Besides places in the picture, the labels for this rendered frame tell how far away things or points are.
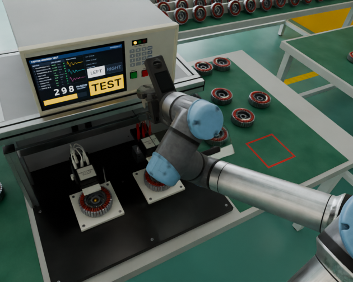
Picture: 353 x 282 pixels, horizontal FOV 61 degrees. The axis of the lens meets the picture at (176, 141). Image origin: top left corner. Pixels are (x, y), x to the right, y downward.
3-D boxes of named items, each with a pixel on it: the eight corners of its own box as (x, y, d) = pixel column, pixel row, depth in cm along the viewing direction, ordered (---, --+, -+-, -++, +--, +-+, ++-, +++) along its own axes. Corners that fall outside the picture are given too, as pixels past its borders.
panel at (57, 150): (175, 126, 138) (181, 70, 117) (21, 174, 113) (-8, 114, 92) (174, 125, 139) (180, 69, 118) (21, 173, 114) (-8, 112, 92)
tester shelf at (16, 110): (203, 90, 108) (205, 80, 105) (-6, 147, 83) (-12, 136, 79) (151, 36, 134) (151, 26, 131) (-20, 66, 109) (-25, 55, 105)
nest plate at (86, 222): (124, 214, 105) (124, 212, 104) (81, 231, 99) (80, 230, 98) (110, 182, 114) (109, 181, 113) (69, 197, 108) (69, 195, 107)
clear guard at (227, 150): (234, 153, 97) (238, 140, 92) (167, 179, 88) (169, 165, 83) (184, 96, 116) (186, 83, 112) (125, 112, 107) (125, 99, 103)
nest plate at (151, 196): (185, 189, 114) (185, 187, 113) (148, 204, 108) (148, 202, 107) (166, 162, 123) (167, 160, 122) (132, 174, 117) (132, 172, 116)
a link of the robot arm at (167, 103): (166, 98, 66) (198, 90, 69) (157, 95, 69) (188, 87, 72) (171, 130, 68) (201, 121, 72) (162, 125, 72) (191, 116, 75)
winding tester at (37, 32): (174, 83, 103) (179, 24, 88) (40, 116, 86) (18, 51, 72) (130, 32, 126) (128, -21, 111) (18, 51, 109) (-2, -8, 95)
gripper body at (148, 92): (145, 119, 83) (163, 131, 73) (139, 88, 79) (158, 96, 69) (170, 112, 86) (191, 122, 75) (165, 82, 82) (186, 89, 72)
